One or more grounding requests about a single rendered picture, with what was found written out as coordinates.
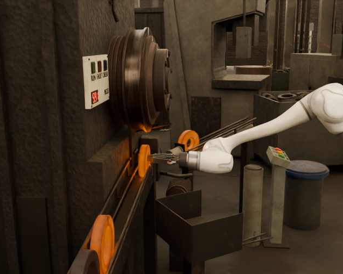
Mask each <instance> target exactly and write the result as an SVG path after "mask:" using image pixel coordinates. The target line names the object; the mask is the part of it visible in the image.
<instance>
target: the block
mask: <svg viewBox="0 0 343 274"><path fill-rule="evenodd" d="M141 145H149V146H150V154H155V153H156V154H160V136H158V135H142V136H141V138H140V139H139V147H141ZM160 171H161V169H160V164H157V163H156V182H157V181H158V180H159V178H160V176H161V175H160Z"/></svg>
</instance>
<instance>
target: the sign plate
mask: <svg viewBox="0 0 343 274"><path fill-rule="evenodd" d="M82 60H83V79H84V98H85V108H86V109H91V108H93V107H95V106H97V105H99V104H101V103H102V102H104V101H106V100H108V99H109V98H110V96H109V80H108V55H107V54H102V55H92V56H87V57H82ZM105 60H106V61H107V70H104V61H105ZM98 61H101V64H102V71H100V72H99V67H98ZM92 63H95V68H96V72H95V73H92V66H91V64H92ZM93 93H94V94H93ZM97 93H98V94H97ZM95 96H96V97H95ZM93 97H94V98H95V101H94V98H93ZM98 97H99V99H98ZM93 102H94V103H93Z"/></svg>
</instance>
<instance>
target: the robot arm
mask: <svg viewBox="0 0 343 274"><path fill-rule="evenodd" d="M315 118H318V119H319V120H320V121H321V123H322V124H323V125H324V126H325V127H326V128H327V130H328V131H329V132H330V133H332V134H336V136H337V137H338V138H339V140H340V141H341V143H342V144H343V86H342V85H341V84H339V83H331V84H327V85H325V86H323V87H320V88H318V89H316V90H315V91H313V92H311V93H310V94H308V95H306V96H305V97H304V98H302V99H301V100H300V101H298V102H297V103H296V104H294V105H293V106H292V107H291V108H290V109H289V110H287V111H286V112H284V113H283V114H282V115H280V116H279V117H277V118H276V119H274V120H272V121H270V122H267V123H264V124H261V125H259V126H256V127H253V128H251V129H247V130H245V131H242V132H240V133H237V134H235V135H232V136H230V137H228V138H221V137H219V138H216V139H212V140H209V141H208V142H207V143H206V144H205V145H204V147H203V151H202V152H199V151H198V152H196V151H189V153H187V152H180V154H179V155H175V154H174V153H170V154H156V153H155V154H148V156H147V161H151V162H152V163H157V164H165V165H169V166H171V165H174V164H178V165H179V168H187V167H188V170H196V171H203V172H207V173H227V172H230V171H231V170H232V167H233V157H232V155H230V154H231V151H232V149H233V148H235V147H236V146H238V145H240V144H242V143H244V142H247V141H251V140H255V139H259V138H263V137H266V136H269V135H273V134H275V133H279V132H281V131H283V130H286V129H288V128H291V127H293V126H296V125H299V124H301V123H305V122H308V121H310V120H313V119H315Z"/></svg>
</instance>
